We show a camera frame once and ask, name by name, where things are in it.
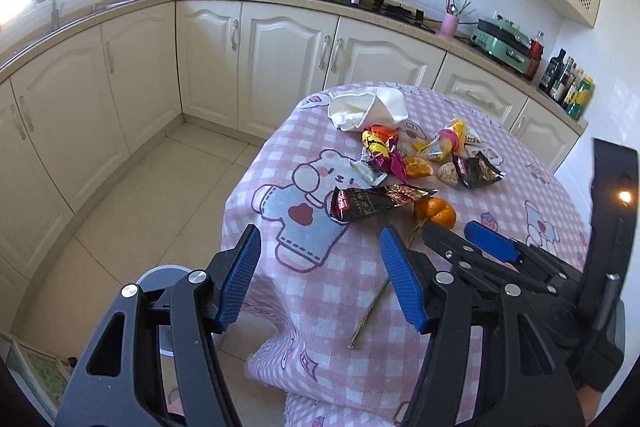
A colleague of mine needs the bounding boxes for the small dark brown wrapper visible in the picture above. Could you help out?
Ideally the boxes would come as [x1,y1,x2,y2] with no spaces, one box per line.
[452,150,505,189]

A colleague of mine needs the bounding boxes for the green electric cooker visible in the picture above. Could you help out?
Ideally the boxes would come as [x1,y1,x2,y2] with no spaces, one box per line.
[469,17,534,76]

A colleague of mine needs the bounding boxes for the green yellow bottle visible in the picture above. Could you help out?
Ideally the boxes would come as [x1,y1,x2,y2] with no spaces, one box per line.
[566,75,596,120]

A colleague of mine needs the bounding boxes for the yellow pink snack wrapper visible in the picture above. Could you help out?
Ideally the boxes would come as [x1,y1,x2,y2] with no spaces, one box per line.
[414,119,467,163]

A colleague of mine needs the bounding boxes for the pink chopstick holder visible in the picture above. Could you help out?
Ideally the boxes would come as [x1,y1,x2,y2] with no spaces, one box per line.
[440,0,474,39]

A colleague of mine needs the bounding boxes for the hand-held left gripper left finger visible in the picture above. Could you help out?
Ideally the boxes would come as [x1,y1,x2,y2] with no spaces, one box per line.
[55,223,263,427]

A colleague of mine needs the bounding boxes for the dark glass bottle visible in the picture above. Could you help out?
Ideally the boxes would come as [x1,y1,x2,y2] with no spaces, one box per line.
[550,57,576,100]
[538,49,567,94]
[562,67,586,106]

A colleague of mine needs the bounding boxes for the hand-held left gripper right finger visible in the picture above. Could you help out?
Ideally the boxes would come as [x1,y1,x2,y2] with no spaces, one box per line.
[379,226,586,427]

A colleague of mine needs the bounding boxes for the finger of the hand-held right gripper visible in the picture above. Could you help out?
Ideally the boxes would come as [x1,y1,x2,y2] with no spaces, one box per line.
[464,220,584,296]
[423,222,507,289]

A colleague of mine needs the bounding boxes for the person's right forearm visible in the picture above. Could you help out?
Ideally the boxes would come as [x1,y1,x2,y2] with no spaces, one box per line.
[579,388,610,427]

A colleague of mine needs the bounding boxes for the small white black packet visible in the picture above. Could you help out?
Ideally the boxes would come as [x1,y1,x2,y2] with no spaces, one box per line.
[349,159,386,186]

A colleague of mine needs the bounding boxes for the orange peel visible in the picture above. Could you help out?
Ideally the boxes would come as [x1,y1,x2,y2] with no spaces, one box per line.
[402,155,435,178]

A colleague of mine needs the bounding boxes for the magenta snack wrapper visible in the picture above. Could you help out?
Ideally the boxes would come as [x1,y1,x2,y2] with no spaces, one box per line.
[372,149,409,180]

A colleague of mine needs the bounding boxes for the dry plant stem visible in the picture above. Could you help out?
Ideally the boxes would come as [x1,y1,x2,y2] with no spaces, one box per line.
[346,217,431,350]

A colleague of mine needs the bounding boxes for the pink checked bear tablecloth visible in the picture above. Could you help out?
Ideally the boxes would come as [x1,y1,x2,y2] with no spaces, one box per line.
[221,82,589,427]

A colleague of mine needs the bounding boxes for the light blue trash bin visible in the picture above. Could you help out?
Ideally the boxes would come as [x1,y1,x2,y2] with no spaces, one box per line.
[136,264,201,408]

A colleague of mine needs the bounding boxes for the person's right hand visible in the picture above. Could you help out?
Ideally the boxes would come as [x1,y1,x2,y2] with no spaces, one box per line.
[573,326,627,393]

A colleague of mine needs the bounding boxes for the large dark snack wrapper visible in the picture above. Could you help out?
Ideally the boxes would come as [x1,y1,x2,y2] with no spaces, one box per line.
[328,184,439,224]

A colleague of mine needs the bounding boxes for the orange yellow snack wrapper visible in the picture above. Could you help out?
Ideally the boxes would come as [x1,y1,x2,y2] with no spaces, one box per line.
[362,124,401,158]

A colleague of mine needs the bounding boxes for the green printed box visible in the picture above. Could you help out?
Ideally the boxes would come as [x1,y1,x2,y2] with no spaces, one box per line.
[0,331,72,420]

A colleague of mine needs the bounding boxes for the red cap sauce bottle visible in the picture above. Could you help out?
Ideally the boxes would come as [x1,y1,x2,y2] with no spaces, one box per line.
[525,31,546,80]

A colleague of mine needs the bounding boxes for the tangerine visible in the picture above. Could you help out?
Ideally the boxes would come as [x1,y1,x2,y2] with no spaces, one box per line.
[413,196,457,230]

